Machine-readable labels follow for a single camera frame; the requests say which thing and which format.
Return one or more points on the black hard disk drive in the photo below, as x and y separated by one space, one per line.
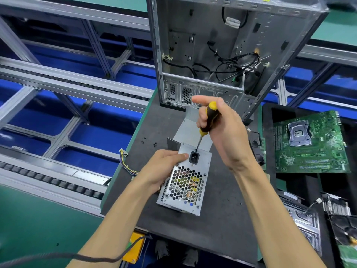
346 242

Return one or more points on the person's left shoe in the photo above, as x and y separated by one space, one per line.
162 249

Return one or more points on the aluminium conveyor frame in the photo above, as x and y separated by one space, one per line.
56 81

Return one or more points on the black foam parts tray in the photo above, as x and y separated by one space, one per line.
334 181

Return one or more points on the power supply metal base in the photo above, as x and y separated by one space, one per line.
184 187

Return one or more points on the black cooling fan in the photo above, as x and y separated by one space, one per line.
257 150

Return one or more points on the person's right shoe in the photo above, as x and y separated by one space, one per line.
191 255

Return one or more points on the clear plastic screw tray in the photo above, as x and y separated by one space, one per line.
304 220

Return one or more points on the grey power supply cover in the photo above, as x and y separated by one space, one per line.
187 131

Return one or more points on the person's right hand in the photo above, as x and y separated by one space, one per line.
228 134

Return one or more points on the silver heatsink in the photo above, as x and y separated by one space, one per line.
336 203

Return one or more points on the person's left hand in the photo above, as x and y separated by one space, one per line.
159 170

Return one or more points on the person's shoe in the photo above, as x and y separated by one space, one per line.
162 249
191 255

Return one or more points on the yellow button box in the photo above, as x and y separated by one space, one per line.
134 249

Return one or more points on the green motherboard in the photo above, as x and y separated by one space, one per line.
312 142

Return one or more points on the black foam work mat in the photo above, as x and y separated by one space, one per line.
223 220

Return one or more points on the person's right forearm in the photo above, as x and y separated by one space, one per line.
279 220

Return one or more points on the silver computer tower chassis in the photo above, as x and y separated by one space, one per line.
189 47

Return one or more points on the person's left forearm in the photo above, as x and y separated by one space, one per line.
117 226

